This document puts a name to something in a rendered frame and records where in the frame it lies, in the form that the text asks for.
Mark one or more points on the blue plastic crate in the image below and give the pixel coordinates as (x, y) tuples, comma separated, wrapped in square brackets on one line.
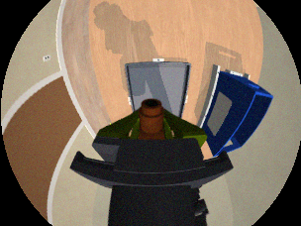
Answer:
[(233, 99)]

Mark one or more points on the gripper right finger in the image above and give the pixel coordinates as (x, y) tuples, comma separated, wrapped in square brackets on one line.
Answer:
[(182, 129)]

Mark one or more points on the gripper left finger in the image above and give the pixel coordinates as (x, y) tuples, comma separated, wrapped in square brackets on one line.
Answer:
[(121, 129)]

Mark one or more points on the brown glass bottle with white label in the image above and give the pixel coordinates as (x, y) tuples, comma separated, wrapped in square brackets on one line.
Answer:
[(151, 115)]

